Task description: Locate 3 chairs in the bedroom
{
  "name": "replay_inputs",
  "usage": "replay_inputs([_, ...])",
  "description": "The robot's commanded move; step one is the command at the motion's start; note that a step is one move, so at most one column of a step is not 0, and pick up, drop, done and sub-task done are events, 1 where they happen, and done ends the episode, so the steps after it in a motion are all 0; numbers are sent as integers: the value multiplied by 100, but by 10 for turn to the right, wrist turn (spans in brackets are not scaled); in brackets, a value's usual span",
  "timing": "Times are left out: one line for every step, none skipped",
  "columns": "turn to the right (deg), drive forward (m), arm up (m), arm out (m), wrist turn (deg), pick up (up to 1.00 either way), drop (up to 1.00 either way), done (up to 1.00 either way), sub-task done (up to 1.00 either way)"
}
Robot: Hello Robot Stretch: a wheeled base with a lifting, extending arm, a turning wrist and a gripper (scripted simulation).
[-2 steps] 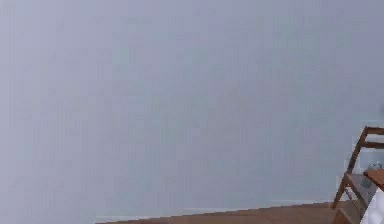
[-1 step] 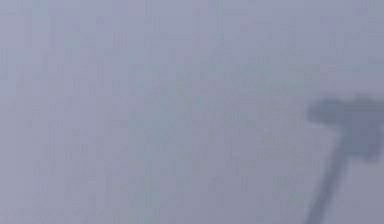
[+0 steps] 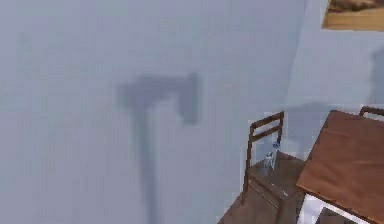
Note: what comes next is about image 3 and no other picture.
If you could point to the framed brown picture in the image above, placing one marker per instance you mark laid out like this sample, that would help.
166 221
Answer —
356 15

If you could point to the brown wooden table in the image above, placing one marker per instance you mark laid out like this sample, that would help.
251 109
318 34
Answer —
350 163

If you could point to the clear bottle with blue cap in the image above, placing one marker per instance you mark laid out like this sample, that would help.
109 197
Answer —
270 159

